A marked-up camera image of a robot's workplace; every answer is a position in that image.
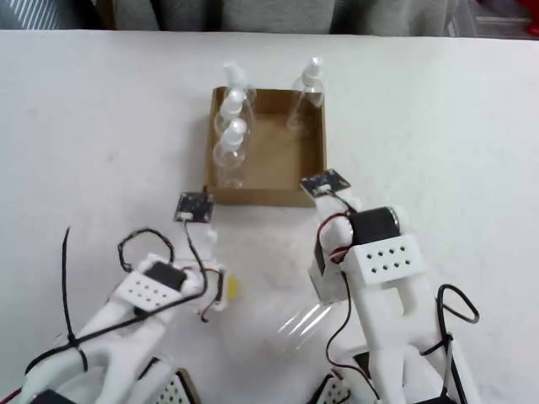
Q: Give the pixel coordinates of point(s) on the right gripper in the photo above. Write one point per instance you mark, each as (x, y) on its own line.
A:
(333, 229)

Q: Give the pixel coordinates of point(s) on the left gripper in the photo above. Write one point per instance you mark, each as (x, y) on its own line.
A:
(210, 286)

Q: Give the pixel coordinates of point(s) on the clear bottle without top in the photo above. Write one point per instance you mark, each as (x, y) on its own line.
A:
(297, 332)

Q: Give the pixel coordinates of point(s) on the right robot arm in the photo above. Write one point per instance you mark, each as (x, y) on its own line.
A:
(387, 303)

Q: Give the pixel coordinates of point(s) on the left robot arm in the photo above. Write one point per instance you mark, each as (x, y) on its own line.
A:
(122, 320)

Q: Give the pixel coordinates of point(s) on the cardboard box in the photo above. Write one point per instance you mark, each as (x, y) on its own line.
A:
(275, 168)

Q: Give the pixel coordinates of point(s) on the clear spray bottle white top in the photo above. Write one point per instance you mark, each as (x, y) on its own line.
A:
(234, 75)
(234, 105)
(306, 92)
(234, 135)

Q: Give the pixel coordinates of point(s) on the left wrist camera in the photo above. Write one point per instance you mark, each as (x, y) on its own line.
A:
(194, 207)

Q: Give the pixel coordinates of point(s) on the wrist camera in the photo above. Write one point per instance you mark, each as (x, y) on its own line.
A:
(194, 207)
(325, 182)

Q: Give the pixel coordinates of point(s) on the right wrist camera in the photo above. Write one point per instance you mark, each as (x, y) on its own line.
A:
(325, 182)

